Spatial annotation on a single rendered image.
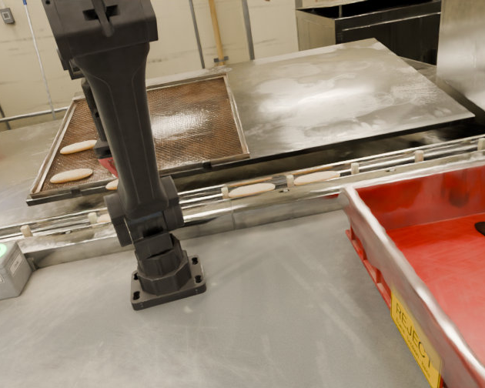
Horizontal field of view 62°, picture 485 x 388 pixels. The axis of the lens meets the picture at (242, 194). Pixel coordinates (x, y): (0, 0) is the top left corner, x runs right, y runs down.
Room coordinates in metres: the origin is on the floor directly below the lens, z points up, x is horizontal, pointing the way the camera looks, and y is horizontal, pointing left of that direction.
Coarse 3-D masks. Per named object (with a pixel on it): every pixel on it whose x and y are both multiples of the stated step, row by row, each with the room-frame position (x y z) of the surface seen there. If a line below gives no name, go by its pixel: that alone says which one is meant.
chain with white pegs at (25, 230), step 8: (480, 144) 0.76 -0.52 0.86; (416, 152) 0.75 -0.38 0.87; (416, 160) 0.75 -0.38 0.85; (352, 168) 0.75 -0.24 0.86; (288, 176) 0.75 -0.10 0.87; (288, 184) 0.74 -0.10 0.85; (224, 192) 0.74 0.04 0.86; (88, 216) 0.73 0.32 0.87; (96, 216) 0.74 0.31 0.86; (24, 232) 0.73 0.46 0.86
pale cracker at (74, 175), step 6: (60, 174) 0.89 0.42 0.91; (66, 174) 0.88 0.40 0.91; (72, 174) 0.88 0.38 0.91; (78, 174) 0.88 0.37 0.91; (84, 174) 0.88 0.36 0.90; (90, 174) 0.88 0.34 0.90; (54, 180) 0.87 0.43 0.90; (60, 180) 0.87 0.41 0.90; (66, 180) 0.87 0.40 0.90; (72, 180) 0.87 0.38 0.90
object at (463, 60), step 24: (456, 0) 1.00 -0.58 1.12; (480, 0) 0.91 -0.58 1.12; (456, 24) 0.99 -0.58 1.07; (480, 24) 0.90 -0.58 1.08; (456, 48) 0.98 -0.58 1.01; (480, 48) 0.89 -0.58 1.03; (456, 72) 0.97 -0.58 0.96; (480, 72) 0.88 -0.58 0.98; (456, 96) 0.96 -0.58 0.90; (480, 96) 0.87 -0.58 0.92; (480, 120) 0.86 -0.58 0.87
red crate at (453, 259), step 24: (480, 216) 0.56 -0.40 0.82; (408, 240) 0.53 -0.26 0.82; (432, 240) 0.52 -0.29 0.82; (456, 240) 0.51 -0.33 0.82; (480, 240) 0.50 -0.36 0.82; (432, 264) 0.46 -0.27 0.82; (456, 264) 0.45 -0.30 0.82; (480, 264) 0.45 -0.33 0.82; (384, 288) 0.42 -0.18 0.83; (432, 288) 0.42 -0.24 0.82; (456, 288) 0.41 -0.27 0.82; (480, 288) 0.40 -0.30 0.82; (456, 312) 0.37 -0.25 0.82; (480, 312) 0.36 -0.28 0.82; (480, 336) 0.32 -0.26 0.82; (480, 360) 0.29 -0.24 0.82
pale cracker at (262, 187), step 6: (246, 186) 0.76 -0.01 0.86; (252, 186) 0.75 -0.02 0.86; (258, 186) 0.74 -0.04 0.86; (264, 186) 0.74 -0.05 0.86; (270, 186) 0.74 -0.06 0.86; (234, 192) 0.74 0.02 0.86; (240, 192) 0.73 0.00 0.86; (246, 192) 0.73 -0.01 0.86; (252, 192) 0.73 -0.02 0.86; (258, 192) 0.73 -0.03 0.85
